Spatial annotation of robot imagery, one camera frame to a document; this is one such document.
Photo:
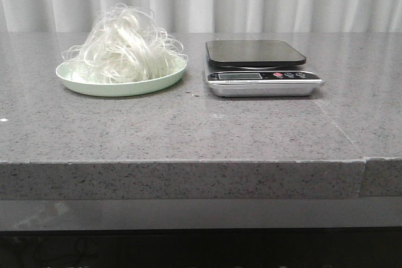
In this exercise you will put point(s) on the white vermicelli noodle bundle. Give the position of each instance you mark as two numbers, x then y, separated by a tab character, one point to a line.
125	45

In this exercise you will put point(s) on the black silver kitchen scale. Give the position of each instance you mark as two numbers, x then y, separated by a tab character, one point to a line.
257	68

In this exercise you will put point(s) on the light green round plate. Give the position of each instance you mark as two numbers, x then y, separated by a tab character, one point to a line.
73	81

